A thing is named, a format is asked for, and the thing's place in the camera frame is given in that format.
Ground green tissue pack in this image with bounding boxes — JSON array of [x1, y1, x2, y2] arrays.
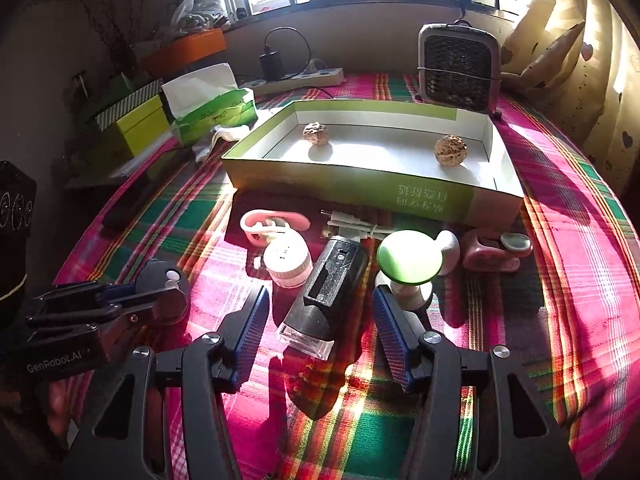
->
[[161, 62, 259, 147]]

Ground white power strip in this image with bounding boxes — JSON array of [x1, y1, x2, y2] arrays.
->
[[237, 67, 346, 96]]

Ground white charging cable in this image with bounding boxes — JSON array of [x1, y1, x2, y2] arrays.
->
[[320, 208, 396, 241]]

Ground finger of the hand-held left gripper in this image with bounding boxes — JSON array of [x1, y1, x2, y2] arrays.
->
[[24, 290, 173, 335], [32, 280, 152, 312]]

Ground white and pink round jar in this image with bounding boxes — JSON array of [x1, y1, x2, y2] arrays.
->
[[262, 237, 312, 288]]

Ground black speaker box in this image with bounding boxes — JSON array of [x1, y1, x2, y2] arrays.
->
[[0, 160, 38, 331]]

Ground white egg-shaped object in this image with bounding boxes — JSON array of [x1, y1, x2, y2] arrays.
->
[[434, 230, 461, 277]]

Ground green mushroom lamp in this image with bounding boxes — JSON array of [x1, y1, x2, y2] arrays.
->
[[374, 230, 446, 311]]

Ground green and white cardboard box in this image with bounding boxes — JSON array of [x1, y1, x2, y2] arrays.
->
[[220, 99, 526, 228]]

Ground crumpled white tissue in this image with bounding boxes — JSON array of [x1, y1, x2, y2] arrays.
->
[[192, 125, 251, 163]]

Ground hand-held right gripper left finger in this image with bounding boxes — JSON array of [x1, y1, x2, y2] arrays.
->
[[65, 284, 273, 480]]

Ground black cable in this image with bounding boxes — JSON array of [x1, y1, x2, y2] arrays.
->
[[262, 26, 351, 103]]

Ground black round keychain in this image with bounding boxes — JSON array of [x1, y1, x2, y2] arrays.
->
[[135, 259, 191, 326]]

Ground black electric hair trimmer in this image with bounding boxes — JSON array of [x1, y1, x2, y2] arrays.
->
[[275, 235, 370, 360]]

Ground person's left hand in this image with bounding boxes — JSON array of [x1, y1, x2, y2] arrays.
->
[[47, 379, 83, 438]]

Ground pink and white clip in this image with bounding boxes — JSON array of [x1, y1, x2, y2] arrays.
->
[[240, 208, 311, 247]]

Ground cream heart-print pillow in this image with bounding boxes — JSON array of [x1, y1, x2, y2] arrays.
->
[[500, 20, 586, 93]]

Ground brown walnut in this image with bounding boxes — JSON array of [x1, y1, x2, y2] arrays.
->
[[302, 121, 328, 147], [434, 134, 468, 167]]

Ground cream heart-print curtain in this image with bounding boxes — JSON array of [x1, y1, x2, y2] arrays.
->
[[500, 0, 640, 201]]

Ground dried twigs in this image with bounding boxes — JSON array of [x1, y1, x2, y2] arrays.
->
[[75, 0, 151, 76]]

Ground orange box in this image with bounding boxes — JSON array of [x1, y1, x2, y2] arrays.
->
[[140, 27, 228, 78]]

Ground black charger adapter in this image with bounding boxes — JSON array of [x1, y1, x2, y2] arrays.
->
[[259, 50, 285, 82]]

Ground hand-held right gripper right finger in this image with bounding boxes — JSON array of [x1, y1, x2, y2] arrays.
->
[[371, 284, 583, 480]]

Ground yellow-green box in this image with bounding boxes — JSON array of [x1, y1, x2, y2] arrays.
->
[[107, 95, 173, 161]]

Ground pink gadget with grey disc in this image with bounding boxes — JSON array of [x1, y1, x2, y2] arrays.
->
[[461, 230, 533, 273]]

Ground grey desktop heater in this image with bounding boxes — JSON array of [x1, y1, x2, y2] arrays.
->
[[416, 20, 502, 116]]

